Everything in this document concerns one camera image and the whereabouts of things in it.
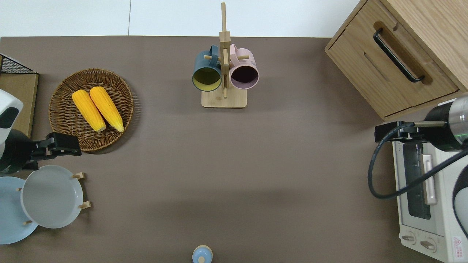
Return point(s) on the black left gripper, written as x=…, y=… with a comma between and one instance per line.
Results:
x=44, y=149

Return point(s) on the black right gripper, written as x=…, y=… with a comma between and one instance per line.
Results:
x=404, y=132

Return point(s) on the wooden cabinet drawer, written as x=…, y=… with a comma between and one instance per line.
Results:
x=365, y=73

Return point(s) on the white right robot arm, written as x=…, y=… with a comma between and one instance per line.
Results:
x=448, y=128

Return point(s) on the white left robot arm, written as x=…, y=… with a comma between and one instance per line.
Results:
x=9, y=153

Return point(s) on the round wicker basket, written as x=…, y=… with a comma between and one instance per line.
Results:
x=69, y=120

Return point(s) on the yellow corn cob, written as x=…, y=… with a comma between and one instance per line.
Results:
x=106, y=107
x=88, y=109

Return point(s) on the grey plate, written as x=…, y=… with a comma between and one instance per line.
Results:
x=51, y=197

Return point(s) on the wooden plate rack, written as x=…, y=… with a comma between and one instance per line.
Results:
x=85, y=205

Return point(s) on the light blue plate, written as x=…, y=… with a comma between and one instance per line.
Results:
x=11, y=215

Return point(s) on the white toaster oven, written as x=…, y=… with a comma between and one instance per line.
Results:
x=444, y=233

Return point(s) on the light wooden cabinet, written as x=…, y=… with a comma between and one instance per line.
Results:
x=438, y=22

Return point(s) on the pink mug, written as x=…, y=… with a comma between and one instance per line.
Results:
x=245, y=62

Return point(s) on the dark blue mug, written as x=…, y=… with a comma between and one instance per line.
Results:
x=204, y=62

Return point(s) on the wooden mug rack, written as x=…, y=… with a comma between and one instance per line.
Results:
x=223, y=100

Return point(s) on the small blue round button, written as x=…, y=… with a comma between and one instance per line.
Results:
x=202, y=254

